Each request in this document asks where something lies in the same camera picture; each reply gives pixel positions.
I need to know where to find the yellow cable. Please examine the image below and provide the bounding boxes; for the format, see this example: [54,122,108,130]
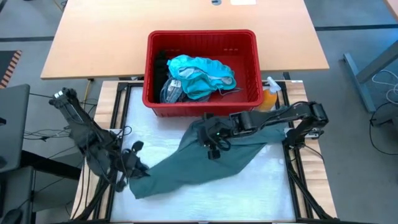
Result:
[82,80,91,108]

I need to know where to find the striped hazard floor mat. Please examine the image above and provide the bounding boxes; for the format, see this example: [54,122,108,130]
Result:
[0,50,23,89]

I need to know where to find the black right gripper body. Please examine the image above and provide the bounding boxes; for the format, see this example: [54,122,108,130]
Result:
[205,119,233,150]

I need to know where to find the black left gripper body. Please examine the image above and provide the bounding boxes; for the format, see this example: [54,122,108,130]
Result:
[119,151,141,180]

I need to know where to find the tan wooden desk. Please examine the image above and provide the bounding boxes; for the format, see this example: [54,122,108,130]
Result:
[40,0,330,80]

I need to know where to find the grey striped garment with label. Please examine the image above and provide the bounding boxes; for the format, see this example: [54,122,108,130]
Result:
[159,77,188,105]

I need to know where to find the turquoise garment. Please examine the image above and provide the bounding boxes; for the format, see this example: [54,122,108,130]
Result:
[167,54,238,101]

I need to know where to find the dark grey cabinet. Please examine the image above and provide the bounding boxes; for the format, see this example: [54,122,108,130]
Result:
[0,84,31,174]

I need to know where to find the grey-green trousers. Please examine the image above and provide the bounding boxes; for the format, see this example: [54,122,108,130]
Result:
[128,119,289,200]

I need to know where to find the black floor beam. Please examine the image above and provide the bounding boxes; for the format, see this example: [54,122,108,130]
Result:
[19,150,83,182]

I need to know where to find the red plastic laundry bin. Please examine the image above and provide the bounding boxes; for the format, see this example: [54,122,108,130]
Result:
[142,29,265,118]

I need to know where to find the white floor cable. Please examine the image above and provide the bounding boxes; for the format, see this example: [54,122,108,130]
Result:
[371,69,398,105]

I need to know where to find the black garment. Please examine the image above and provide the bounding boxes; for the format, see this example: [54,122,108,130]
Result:
[154,50,170,102]

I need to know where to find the orange spray bottle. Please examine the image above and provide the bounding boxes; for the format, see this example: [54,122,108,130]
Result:
[257,76,282,113]

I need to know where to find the grey metal desk leg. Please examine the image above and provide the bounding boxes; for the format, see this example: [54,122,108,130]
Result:
[343,39,398,113]

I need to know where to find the black looped floor cable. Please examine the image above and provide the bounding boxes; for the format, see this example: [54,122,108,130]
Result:
[369,101,398,156]

